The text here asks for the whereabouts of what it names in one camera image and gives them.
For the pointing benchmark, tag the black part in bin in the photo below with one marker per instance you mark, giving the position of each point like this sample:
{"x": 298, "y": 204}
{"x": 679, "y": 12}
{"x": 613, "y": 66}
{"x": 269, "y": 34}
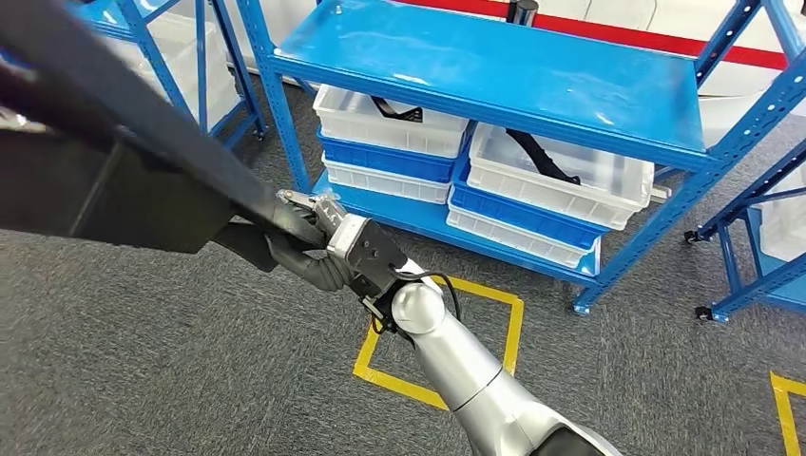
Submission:
{"x": 397, "y": 113}
{"x": 541, "y": 157}

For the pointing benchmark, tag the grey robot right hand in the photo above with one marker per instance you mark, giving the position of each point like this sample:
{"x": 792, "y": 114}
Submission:
{"x": 308, "y": 267}

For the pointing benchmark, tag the white plastic bin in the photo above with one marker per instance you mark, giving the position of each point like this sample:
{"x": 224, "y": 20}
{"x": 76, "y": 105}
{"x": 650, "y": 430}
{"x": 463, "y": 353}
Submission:
{"x": 516, "y": 242}
{"x": 390, "y": 135}
{"x": 384, "y": 186}
{"x": 554, "y": 201}

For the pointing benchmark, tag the white car with red stripe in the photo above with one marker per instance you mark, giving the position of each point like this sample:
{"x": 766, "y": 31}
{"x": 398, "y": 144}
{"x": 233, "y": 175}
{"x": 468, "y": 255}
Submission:
{"x": 629, "y": 12}

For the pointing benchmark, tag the yellow floor tape outline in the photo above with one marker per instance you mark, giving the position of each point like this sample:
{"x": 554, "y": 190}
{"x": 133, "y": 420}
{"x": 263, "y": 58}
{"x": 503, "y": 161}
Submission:
{"x": 784, "y": 415}
{"x": 513, "y": 327}

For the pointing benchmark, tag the black plastic frame part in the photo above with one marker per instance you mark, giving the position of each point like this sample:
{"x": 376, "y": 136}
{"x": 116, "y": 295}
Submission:
{"x": 126, "y": 126}

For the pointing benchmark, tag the large translucent white bin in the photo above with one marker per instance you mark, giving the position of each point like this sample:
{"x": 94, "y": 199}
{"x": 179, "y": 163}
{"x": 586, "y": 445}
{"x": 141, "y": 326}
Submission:
{"x": 784, "y": 226}
{"x": 173, "y": 63}

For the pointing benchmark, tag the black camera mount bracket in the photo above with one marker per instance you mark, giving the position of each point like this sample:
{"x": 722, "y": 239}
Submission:
{"x": 378, "y": 258}

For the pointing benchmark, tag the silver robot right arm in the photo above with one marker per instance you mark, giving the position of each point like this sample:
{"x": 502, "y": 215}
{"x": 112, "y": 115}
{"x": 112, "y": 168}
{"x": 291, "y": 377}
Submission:
{"x": 466, "y": 371}

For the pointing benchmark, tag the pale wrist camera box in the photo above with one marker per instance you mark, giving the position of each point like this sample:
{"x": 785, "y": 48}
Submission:
{"x": 346, "y": 236}

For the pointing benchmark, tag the black barrier post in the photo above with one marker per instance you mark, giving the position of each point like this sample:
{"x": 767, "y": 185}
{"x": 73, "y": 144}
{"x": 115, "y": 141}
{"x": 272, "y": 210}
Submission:
{"x": 522, "y": 11}

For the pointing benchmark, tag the blue plastic bin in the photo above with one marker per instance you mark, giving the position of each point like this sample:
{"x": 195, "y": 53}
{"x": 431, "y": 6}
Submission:
{"x": 390, "y": 165}
{"x": 522, "y": 220}

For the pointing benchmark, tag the blue metal shelf rack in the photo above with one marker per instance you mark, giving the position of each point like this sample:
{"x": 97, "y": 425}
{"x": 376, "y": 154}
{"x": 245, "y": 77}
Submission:
{"x": 504, "y": 82}
{"x": 728, "y": 264}
{"x": 201, "y": 63}

